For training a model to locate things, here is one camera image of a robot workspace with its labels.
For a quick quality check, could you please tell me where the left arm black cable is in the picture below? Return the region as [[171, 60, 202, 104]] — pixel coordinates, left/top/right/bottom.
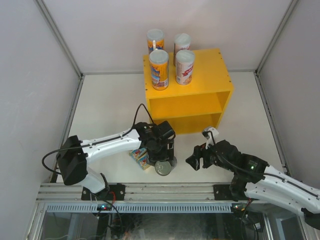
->
[[41, 103, 155, 176]]

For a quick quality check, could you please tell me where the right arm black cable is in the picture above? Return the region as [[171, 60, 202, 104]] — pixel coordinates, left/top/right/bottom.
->
[[206, 129, 320, 198]]

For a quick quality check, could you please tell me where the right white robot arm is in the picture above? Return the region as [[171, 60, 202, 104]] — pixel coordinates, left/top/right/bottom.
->
[[186, 140, 320, 229]]

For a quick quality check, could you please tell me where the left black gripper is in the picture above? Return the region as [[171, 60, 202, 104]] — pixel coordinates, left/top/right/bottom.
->
[[146, 138, 174, 168]]

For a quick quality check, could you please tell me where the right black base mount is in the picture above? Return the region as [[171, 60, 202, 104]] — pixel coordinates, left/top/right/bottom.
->
[[213, 184, 234, 201]]

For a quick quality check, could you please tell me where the grey slotted cable duct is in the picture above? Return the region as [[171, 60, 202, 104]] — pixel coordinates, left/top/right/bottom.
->
[[45, 202, 245, 214]]

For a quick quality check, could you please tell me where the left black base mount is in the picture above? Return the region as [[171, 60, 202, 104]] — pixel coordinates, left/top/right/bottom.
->
[[81, 183, 126, 202]]

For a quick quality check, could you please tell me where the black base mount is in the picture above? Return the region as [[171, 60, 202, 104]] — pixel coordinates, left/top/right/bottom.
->
[[81, 183, 126, 202], [213, 184, 234, 201]]

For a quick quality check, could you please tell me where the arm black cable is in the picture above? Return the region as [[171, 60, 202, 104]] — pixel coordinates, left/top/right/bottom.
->
[[41, 103, 155, 176], [206, 129, 320, 198]]

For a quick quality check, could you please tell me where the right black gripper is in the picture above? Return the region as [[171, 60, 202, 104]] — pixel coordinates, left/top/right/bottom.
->
[[185, 138, 234, 173]]

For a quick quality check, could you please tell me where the yellow can with white spoon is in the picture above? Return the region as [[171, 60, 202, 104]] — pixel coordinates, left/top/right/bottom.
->
[[149, 49, 169, 91]]

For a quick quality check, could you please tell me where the aluminium frame rail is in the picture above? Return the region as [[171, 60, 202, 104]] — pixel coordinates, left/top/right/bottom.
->
[[36, 182, 228, 203]]

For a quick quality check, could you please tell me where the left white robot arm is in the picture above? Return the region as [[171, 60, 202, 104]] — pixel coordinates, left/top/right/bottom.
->
[[56, 121, 177, 200]]

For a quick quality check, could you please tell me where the dark blue tin can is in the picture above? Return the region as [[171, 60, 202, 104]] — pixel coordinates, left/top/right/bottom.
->
[[154, 157, 178, 176]]

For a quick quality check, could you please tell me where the orange can with spoon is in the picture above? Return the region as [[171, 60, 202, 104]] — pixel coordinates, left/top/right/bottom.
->
[[146, 28, 165, 54]]

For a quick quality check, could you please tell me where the white porridge can red label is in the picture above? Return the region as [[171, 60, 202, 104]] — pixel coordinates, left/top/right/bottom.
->
[[174, 33, 191, 54]]

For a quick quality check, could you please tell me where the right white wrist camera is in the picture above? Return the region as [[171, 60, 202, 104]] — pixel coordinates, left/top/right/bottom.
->
[[201, 126, 219, 149]]

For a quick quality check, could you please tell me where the blue luncheon meat tin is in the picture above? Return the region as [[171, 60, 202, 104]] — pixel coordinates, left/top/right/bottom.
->
[[129, 147, 147, 160], [136, 155, 150, 170]]

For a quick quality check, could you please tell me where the yellow wooden shelf cabinet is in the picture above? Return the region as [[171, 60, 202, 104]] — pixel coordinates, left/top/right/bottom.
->
[[143, 48, 234, 134]]

